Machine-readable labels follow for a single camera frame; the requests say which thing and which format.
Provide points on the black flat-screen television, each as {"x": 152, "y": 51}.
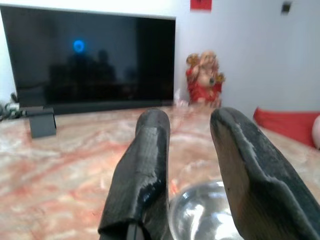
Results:
{"x": 92, "y": 57}

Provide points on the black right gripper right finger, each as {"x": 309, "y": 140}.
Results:
{"x": 257, "y": 170}

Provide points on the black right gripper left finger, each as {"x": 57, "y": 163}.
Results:
{"x": 140, "y": 175}

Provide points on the red cushion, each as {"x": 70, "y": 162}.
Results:
{"x": 285, "y": 125}

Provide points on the black television stand foot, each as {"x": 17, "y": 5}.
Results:
{"x": 41, "y": 121}

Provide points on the black wall socket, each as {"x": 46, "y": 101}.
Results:
{"x": 286, "y": 6}

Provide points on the red wall paper sign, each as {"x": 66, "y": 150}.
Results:
{"x": 200, "y": 5}

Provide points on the clear glass bowl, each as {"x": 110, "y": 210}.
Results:
{"x": 200, "y": 212}

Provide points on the red and gold figurine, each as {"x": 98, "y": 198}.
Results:
{"x": 205, "y": 80}

